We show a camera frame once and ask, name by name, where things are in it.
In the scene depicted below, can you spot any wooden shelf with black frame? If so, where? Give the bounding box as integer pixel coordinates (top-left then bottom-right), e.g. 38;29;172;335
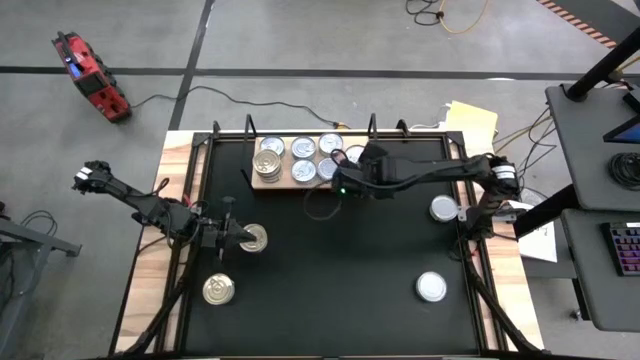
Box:
239;113;380;194

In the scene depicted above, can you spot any orange striped floor strip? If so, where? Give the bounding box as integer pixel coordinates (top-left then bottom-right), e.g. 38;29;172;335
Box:
534;0;619;50

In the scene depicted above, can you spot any small grey device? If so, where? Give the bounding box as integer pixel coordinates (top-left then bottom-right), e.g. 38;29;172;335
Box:
492;202;521;224

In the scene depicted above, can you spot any yellow extension cable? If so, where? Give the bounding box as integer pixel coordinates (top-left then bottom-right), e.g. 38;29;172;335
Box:
438;0;489;36

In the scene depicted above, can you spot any black table mat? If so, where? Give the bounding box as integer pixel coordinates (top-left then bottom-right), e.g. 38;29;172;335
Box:
182;137;484;354

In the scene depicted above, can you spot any white paper sheet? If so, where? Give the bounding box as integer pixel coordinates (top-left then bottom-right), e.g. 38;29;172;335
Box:
517;199;559;264

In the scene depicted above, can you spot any black tangled floor cable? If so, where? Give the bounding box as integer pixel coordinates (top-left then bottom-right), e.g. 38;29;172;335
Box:
403;0;444;27

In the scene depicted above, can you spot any black diagonal stand pole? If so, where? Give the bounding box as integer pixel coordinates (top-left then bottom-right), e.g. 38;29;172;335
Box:
564;24;640;104
513;183;577;240

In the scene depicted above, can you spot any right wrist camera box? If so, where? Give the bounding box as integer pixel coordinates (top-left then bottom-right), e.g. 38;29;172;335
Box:
360;142;390;164

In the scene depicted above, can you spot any backlit keyboard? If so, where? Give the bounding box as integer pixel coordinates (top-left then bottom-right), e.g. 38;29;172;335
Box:
598;220;640;278

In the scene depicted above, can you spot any yellow paper pad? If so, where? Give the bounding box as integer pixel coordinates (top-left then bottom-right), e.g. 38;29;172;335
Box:
443;99;500;144

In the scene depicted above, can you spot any black aluminium rig frame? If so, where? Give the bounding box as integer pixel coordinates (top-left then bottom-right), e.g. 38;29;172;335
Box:
107;118;544;360

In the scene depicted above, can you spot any coiled black cable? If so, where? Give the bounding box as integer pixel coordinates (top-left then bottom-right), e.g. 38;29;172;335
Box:
607;151;640;192

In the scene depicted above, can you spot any black loose cable bundle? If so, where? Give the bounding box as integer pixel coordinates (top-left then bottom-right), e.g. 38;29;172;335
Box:
492;107;559;174

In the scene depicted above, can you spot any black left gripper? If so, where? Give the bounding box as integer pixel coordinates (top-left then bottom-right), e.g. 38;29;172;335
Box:
202;223;256;251

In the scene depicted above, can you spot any grey side desk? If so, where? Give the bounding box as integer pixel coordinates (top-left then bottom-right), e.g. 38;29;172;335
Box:
559;207;640;334
543;83;640;212

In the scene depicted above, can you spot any teal tuna can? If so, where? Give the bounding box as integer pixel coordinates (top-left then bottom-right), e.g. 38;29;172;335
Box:
258;135;286;157

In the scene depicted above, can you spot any grey metal stand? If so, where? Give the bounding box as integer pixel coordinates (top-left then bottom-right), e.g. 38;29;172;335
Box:
0;199;84;360

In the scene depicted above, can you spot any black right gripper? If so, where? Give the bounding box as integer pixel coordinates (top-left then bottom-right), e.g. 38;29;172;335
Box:
333;152;389;199

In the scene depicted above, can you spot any light blue tuna can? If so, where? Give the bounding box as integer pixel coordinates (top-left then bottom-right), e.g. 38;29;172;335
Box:
290;158;318;186

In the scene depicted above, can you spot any black floor power cable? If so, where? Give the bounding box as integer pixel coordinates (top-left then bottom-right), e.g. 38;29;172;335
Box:
130;82;351;130

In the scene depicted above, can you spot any blue screen tablet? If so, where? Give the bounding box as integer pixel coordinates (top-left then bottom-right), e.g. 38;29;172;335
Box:
602;89;640;146

